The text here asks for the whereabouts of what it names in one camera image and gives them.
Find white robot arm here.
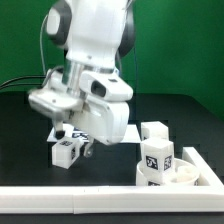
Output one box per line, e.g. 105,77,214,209
29,0,133,145

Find grey camera cable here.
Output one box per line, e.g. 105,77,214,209
39,13,51,76

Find white round stool seat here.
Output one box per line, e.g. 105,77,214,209
136,158,200,186

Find white marker sheet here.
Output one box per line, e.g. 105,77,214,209
47,124,141,143

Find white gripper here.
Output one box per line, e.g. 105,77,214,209
28,88,129,158

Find black cables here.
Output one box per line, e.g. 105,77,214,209
0,75,48,92

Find white L-shaped fence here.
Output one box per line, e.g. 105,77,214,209
0,147,224,214

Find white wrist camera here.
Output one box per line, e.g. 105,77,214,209
79,71,133,102

